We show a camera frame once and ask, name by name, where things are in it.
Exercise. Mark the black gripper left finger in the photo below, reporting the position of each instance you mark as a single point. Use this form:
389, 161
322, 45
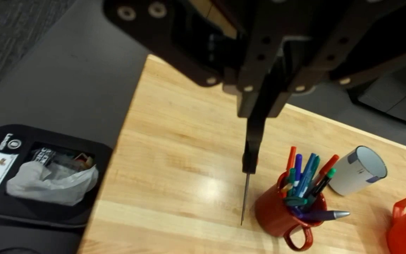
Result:
175, 37

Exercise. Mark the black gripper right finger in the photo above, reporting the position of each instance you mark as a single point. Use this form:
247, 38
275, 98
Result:
353, 28

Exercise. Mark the white cup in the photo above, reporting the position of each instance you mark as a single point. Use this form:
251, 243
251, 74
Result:
353, 174

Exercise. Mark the red orange marker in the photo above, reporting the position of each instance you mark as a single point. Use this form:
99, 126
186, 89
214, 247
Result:
327, 167

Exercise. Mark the blue pen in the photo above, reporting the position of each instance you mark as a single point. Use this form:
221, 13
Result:
298, 167

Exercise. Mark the green capped marker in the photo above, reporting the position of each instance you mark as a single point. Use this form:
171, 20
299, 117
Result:
324, 181

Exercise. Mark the dark teal marker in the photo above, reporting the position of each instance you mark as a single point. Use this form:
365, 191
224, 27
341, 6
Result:
296, 201

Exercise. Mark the purple pen silver tip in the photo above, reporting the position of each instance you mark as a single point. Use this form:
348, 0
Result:
324, 215

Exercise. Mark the white plastic bag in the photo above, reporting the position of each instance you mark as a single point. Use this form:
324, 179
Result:
52, 184

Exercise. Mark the black trash bin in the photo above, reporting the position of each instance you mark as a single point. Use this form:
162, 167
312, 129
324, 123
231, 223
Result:
38, 216

